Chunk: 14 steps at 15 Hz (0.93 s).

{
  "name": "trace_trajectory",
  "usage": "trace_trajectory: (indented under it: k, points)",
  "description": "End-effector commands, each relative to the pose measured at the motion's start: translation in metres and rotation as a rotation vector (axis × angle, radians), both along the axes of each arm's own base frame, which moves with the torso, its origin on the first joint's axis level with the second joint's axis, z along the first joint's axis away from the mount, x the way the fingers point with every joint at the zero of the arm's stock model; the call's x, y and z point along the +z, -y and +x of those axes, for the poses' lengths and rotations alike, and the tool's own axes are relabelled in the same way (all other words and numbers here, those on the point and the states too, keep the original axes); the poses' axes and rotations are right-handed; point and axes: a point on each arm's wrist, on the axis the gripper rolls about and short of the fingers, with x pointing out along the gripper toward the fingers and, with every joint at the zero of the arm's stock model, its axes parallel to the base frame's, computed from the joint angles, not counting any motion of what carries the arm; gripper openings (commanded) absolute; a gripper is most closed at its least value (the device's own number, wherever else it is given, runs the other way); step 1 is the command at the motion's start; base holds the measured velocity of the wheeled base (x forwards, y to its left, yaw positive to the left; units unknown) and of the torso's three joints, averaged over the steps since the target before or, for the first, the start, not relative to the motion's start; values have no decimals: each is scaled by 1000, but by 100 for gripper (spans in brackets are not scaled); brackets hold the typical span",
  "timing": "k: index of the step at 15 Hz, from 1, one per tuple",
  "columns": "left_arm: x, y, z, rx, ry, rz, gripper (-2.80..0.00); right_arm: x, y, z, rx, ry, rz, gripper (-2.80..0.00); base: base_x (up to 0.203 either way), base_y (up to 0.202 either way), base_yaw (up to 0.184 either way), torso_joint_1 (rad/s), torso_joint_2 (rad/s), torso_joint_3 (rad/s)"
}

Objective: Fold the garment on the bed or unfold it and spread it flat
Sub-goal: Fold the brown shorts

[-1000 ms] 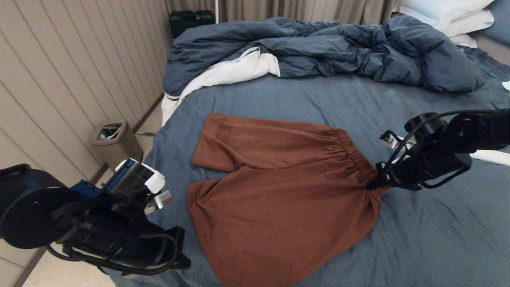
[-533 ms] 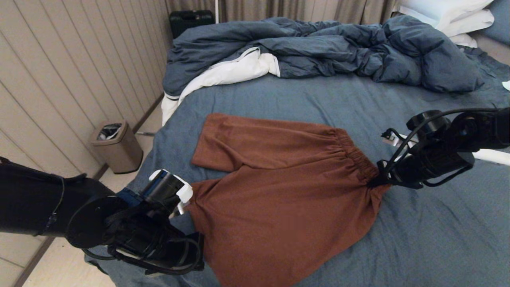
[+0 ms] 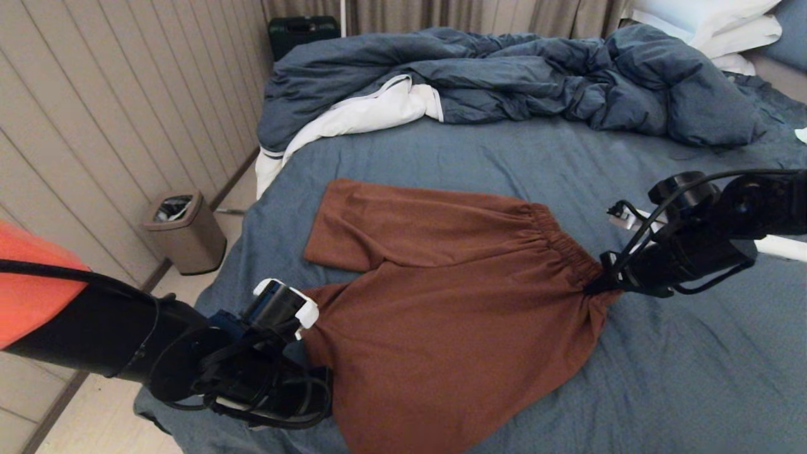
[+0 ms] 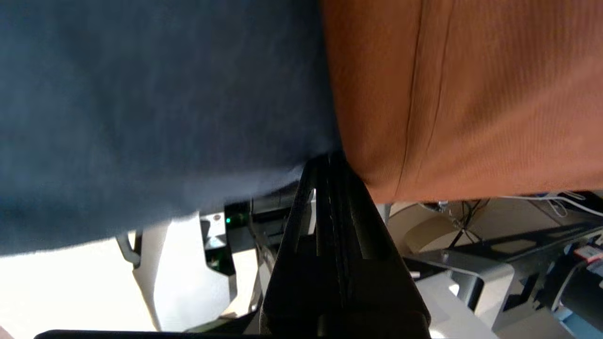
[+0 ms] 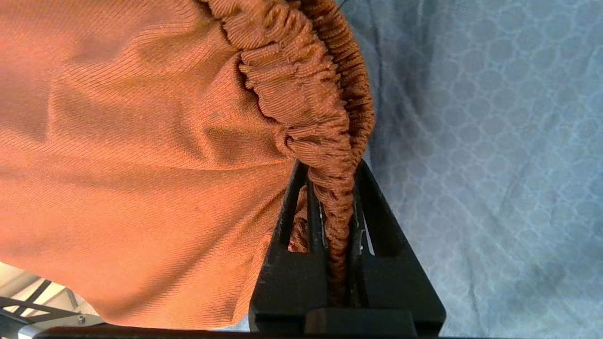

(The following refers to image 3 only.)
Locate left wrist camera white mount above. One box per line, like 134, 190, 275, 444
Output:
243, 278, 320, 344

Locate black suitcase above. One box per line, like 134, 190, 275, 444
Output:
269, 16, 341, 62

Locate brown elastic-waist shorts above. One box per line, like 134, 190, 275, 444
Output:
296, 178, 622, 454

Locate blue pillow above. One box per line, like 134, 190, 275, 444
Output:
757, 0, 807, 73

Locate white flat box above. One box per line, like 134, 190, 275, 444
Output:
753, 235, 807, 264

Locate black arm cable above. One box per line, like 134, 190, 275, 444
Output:
615, 168, 807, 296
0, 259, 165, 303

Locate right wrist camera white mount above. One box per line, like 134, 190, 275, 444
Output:
608, 172, 721, 231

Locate beige curtain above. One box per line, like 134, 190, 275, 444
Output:
262, 0, 631, 38

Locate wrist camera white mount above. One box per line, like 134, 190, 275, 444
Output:
608, 172, 721, 231
243, 278, 320, 344

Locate bin liner bag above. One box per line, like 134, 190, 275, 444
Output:
153, 195, 193, 223

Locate blue bed sheet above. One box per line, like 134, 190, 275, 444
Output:
134, 73, 807, 454

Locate large white pillow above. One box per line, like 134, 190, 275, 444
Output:
621, 0, 787, 50

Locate crumpled blue duvet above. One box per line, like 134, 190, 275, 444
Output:
257, 24, 767, 153

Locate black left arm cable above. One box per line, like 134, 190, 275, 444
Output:
0, 259, 165, 303

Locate white duvet lining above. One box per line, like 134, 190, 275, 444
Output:
255, 74, 444, 199

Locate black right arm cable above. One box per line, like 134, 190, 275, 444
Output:
615, 168, 807, 296

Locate brown square trash bin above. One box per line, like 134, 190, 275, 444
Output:
142, 191, 228, 276

